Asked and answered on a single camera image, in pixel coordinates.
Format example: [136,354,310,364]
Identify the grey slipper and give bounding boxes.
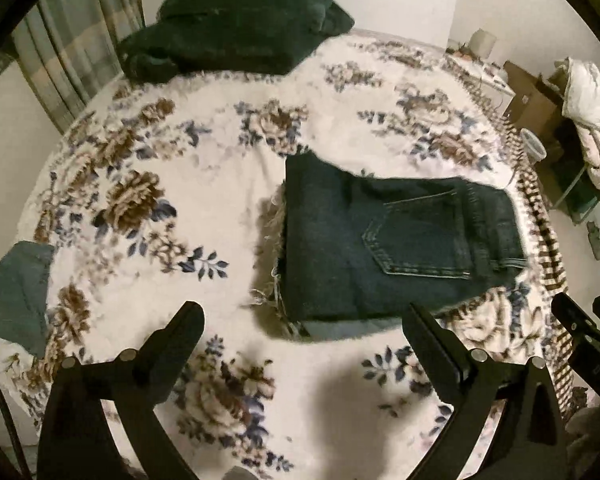
[586,221,600,263]

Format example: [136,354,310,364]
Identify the white bed headboard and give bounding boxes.
[140,0,459,53]

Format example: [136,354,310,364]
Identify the brown checkered bed sheet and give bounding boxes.
[457,57,590,413]

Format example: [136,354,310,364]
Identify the cardboard box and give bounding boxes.
[502,60,567,137]

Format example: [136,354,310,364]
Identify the dark blue jeans pants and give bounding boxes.
[277,152,528,324]

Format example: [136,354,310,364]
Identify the folded light blue jeans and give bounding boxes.
[299,316,408,345]

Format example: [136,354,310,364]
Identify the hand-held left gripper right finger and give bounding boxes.
[401,302,570,480]

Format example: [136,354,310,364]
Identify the black cable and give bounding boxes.
[0,347,35,480]

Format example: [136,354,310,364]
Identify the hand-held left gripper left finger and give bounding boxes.
[36,301,206,480]

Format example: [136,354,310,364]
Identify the dark green blanket pile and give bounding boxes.
[116,0,356,84]

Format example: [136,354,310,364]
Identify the white jacket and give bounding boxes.
[555,57,600,134]

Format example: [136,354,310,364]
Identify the metal frame chair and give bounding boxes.
[535,130,600,224]

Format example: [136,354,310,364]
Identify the floral bed blanket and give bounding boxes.
[0,35,561,480]

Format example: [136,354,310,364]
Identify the folded teal cloth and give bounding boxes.
[0,240,57,359]

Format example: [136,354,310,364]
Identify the white cylindrical lamp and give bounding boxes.
[469,28,498,60]

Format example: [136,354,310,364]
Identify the white nightstand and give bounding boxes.
[450,52,517,112]

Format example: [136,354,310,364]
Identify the grey trash bin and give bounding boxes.
[520,127,547,164]

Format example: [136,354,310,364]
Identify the striped grey curtain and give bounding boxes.
[10,0,146,136]

